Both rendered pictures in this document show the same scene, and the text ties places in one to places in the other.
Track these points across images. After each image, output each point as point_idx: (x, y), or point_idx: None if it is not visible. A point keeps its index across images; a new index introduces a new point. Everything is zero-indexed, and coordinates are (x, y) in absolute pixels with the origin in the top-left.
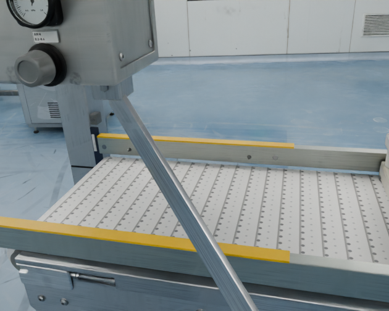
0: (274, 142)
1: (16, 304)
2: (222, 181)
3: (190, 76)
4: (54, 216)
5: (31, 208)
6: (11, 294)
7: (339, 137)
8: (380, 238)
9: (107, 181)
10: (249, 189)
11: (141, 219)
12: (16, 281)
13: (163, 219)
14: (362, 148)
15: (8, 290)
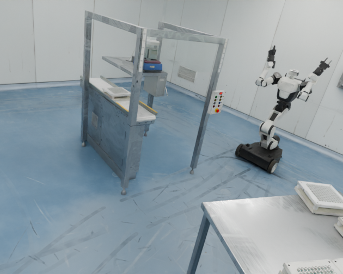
0: (117, 103)
1: (128, 244)
2: (127, 109)
3: None
4: (148, 115)
5: None
6: (127, 251)
7: None
8: (126, 101)
9: (138, 115)
10: (126, 107)
11: (141, 111)
12: (121, 257)
13: (139, 110)
14: (111, 99)
15: (127, 254)
